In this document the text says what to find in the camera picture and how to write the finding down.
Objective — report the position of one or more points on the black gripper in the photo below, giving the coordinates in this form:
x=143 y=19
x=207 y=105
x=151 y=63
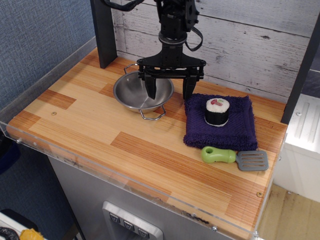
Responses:
x=172 y=63

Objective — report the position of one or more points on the small stainless steel pot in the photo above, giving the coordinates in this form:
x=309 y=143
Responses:
x=130 y=91

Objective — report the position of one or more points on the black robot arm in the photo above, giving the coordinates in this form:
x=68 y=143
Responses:
x=177 y=18

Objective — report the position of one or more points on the purple cloth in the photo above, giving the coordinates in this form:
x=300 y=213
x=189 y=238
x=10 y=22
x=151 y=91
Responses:
x=237 y=134

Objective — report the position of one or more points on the toy sushi roll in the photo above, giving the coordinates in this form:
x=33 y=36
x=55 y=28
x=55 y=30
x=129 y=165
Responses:
x=217 y=112

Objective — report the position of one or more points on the clear acrylic front guard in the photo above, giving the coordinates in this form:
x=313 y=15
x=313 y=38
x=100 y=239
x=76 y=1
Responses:
x=151 y=159

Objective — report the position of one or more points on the grey toy fridge cabinet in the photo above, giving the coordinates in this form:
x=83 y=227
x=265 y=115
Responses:
x=86 y=193

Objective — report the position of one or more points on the silver dispenser button panel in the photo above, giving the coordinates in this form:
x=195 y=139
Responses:
x=136 y=228

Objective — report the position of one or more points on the yellow object at corner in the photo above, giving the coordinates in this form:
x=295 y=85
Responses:
x=31 y=234

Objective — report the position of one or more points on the dark grey left post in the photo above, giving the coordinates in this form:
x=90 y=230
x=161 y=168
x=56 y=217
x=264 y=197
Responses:
x=104 y=32

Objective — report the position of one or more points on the dark grey post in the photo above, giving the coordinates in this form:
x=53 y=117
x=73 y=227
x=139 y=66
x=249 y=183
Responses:
x=302 y=73
x=104 y=32

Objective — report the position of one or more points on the green handled grey toy spatula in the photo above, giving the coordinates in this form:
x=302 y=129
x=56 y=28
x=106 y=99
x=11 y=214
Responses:
x=247 y=161

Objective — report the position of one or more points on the dark grey right post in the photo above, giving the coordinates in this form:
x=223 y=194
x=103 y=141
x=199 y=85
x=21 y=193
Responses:
x=302 y=73

